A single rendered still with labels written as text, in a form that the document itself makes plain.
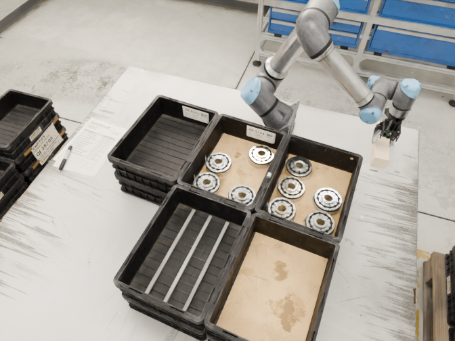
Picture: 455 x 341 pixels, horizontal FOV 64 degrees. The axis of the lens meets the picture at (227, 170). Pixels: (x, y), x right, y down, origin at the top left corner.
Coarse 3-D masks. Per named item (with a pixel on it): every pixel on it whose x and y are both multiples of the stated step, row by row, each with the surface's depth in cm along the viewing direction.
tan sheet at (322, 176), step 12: (288, 156) 151; (312, 168) 147; (324, 168) 147; (336, 168) 147; (312, 180) 144; (324, 180) 144; (336, 180) 144; (348, 180) 144; (276, 192) 140; (312, 192) 140; (300, 204) 137; (312, 204) 137; (300, 216) 134; (336, 216) 134; (336, 228) 131
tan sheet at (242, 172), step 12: (228, 144) 155; (240, 144) 155; (252, 144) 156; (240, 156) 151; (204, 168) 147; (240, 168) 147; (252, 168) 147; (264, 168) 147; (228, 180) 144; (240, 180) 144; (252, 180) 144
